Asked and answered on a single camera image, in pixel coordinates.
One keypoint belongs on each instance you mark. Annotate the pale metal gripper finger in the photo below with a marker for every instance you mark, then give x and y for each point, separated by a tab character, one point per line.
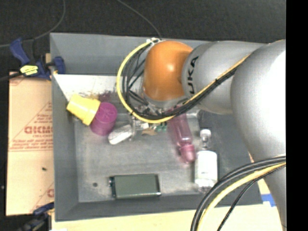
141	129
133	129

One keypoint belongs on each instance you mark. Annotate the white oval object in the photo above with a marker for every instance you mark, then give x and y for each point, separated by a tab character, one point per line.
119	135

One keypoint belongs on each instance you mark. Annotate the grey metal bin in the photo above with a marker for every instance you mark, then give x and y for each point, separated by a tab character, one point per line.
134	157

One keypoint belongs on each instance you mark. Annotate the purple plastic cup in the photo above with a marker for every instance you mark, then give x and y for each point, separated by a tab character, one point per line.
104	119

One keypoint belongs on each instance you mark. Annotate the pink clear plastic bottle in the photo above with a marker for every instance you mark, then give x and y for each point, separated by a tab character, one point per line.
183	136

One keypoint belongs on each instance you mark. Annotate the yellow plastic cup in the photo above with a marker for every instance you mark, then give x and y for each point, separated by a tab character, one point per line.
83	108

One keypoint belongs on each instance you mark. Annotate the clear bottle with white label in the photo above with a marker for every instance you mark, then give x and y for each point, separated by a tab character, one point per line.
206	166

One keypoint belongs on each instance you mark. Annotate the brown cardboard board red print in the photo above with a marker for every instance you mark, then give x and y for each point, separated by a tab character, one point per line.
29	129

